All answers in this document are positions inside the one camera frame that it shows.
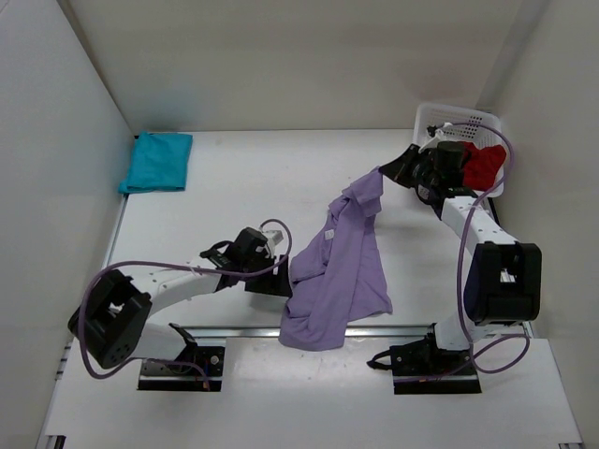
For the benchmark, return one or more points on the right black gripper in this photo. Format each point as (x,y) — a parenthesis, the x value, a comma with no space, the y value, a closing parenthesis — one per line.
(401,171)

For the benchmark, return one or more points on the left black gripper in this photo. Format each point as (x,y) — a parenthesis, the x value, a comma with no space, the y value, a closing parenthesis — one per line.
(275,284)

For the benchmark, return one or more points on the lavender t shirt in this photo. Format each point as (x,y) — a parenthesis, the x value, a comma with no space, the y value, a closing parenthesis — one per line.
(338,278)

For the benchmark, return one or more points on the teal t shirt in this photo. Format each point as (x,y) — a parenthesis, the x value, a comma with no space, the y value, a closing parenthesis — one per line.
(159,163)

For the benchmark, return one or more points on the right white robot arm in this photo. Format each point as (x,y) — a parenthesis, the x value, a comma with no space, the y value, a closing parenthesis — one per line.
(501,287)

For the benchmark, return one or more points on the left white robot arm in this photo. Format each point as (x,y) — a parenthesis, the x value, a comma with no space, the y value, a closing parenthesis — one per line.
(112,321)

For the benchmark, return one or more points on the red t shirt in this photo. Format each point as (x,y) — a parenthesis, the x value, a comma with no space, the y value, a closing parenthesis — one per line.
(481,166)

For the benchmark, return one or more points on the white plastic laundry basket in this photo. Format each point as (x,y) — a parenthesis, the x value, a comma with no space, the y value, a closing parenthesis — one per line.
(469,125)

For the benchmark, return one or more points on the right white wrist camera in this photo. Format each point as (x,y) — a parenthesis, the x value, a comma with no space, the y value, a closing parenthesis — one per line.
(437,134)

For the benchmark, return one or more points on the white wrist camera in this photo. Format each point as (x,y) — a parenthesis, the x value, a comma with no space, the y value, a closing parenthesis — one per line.
(273,238)
(437,134)

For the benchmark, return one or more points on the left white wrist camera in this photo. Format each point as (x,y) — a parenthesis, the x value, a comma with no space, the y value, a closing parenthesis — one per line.
(273,238)

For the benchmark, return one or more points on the aluminium rail bar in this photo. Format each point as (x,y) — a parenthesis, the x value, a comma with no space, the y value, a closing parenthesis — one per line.
(225,332)

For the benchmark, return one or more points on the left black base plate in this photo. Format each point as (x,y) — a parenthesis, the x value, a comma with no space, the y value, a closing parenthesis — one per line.
(167,378)

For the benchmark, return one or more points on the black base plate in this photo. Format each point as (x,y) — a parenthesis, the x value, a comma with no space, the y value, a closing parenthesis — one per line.
(167,378)
(421,368)

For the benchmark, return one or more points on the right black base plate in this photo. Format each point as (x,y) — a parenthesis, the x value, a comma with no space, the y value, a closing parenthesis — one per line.
(421,368)

